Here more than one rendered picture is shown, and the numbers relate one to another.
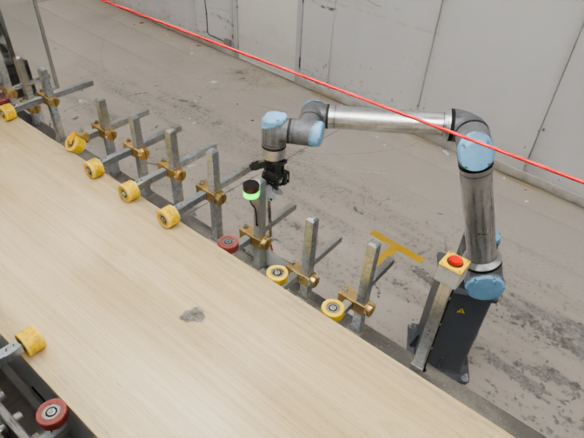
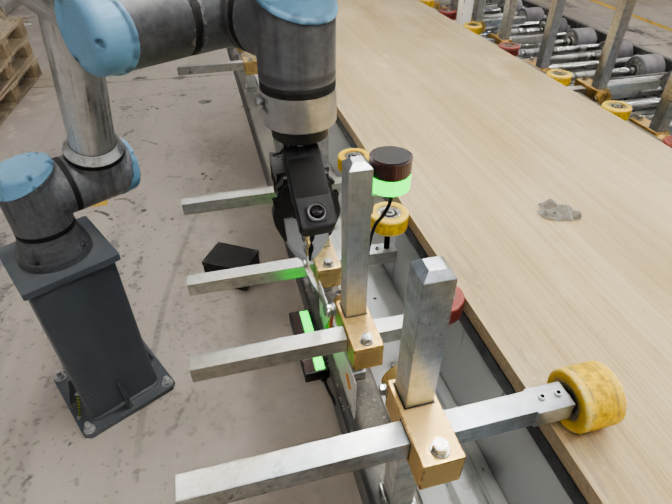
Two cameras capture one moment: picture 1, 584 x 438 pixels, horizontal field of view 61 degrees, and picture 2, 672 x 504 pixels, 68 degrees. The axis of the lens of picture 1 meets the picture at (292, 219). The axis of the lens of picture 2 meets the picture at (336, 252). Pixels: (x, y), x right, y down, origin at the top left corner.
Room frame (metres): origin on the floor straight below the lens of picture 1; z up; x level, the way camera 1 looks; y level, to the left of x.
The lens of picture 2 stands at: (2.00, 0.48, 1.47)
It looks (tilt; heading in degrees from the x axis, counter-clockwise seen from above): 39 degrees down; 218
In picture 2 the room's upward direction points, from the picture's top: straight up
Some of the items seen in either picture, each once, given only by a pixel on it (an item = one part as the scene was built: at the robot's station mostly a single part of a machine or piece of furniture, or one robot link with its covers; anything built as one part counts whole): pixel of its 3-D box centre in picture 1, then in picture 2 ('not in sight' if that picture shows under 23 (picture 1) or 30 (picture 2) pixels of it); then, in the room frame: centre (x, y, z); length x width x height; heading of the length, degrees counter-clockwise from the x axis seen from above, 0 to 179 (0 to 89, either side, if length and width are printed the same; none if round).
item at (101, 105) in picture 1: (109, 142); not in sight; (2.11, 0.93, 0.89); 0.03 x 0.03 x 0.48; 53
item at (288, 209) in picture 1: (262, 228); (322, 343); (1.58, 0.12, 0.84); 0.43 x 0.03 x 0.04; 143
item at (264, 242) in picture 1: (255, 237); (358, 327); (1.52, 0.15, 0.85); 0.13 x 0.06 x 0.05; 53
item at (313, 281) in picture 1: (301, 275); (322, 258); (1.37, -0.05, 0.80); 0.13 x 0.06 x 0.05; 53
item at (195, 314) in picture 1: (192, 312); (559, 208); (1.06, 0.31, 0.91); 0.09 x 0.07 x 0.02; 97
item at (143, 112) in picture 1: (118, 122); not in sight; (2.21, 0.90, 0.95); 0.36 x 0.03 x 0.03; 143
